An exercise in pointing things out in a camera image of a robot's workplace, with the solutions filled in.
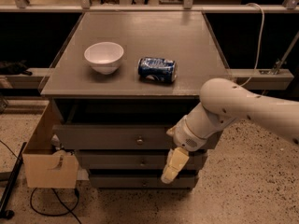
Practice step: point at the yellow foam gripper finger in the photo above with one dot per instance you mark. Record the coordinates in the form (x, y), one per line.
(176, 160)

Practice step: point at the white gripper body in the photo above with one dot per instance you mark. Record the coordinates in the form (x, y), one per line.
(184, 136)

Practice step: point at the grey top drawer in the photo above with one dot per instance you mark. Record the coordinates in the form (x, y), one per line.
(114, 137)

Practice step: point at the grey drawer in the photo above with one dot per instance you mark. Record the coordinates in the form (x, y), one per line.
(114, 137)
(122, 159)
(140, 179)

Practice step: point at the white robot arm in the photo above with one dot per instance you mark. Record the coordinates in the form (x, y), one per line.
(222, 102)

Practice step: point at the grey middle drawer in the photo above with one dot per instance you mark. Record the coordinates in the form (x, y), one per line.
(122, 159)

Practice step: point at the grey bottom drawer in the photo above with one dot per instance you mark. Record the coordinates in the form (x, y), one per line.
(140, 179)

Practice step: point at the grey drawer cabinet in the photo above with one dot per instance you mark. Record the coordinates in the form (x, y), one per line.
(82, 96)

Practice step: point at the blue crushed soda can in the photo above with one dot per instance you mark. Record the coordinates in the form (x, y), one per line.
(157, 69)

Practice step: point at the white plastic bowl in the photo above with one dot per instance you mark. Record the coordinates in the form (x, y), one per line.
(104, 57)

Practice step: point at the cardboard box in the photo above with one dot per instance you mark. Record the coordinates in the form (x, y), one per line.
(44, 166)

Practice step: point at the black floor bar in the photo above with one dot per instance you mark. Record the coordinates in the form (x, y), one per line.
(10, 178)

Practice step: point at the black object on rail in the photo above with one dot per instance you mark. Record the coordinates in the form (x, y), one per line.
(14, 68)

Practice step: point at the metal rail frame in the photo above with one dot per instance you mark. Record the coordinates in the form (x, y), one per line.
(149, 6)

